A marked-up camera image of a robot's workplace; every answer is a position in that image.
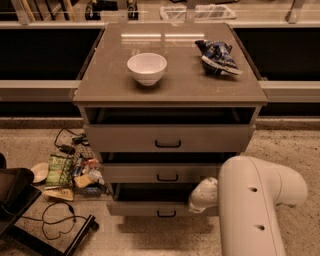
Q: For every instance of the tan snack bag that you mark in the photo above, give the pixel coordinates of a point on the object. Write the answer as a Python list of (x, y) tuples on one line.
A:
[(63, 193)]

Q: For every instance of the grey drawer cabinet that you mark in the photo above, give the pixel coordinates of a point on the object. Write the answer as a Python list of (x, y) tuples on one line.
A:
[(185, 95)]

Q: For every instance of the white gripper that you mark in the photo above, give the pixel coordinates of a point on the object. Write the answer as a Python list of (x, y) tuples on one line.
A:
[(202, 195)]

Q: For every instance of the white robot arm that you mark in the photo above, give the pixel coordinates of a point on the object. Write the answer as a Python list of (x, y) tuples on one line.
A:
[(246, 192)]

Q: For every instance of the black power adapter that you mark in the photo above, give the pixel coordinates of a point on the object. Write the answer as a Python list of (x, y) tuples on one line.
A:
[(67, 149)]

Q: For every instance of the yellow sponge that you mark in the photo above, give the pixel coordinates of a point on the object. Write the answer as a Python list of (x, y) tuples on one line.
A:
[(83, 181)]

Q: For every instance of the green chip bag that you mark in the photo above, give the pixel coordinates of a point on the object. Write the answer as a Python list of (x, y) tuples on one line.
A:
[(59, 171)]

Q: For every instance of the white plate on floor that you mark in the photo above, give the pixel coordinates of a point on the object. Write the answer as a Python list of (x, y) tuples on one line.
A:
[(40, 172)]

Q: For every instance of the black chair base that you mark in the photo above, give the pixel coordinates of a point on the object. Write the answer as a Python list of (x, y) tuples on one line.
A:
[(16, 196)]

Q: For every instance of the white ceramic bowl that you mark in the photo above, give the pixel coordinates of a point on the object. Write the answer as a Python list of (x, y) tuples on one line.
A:
[(147, 68)]

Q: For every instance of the grey drawer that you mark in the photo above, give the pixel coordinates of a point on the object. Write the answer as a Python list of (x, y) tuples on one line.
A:
[(164, 200), (158, 173), (168, 138)]

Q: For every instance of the wire basket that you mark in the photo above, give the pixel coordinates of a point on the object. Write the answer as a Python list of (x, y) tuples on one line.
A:
[(91, 191)]

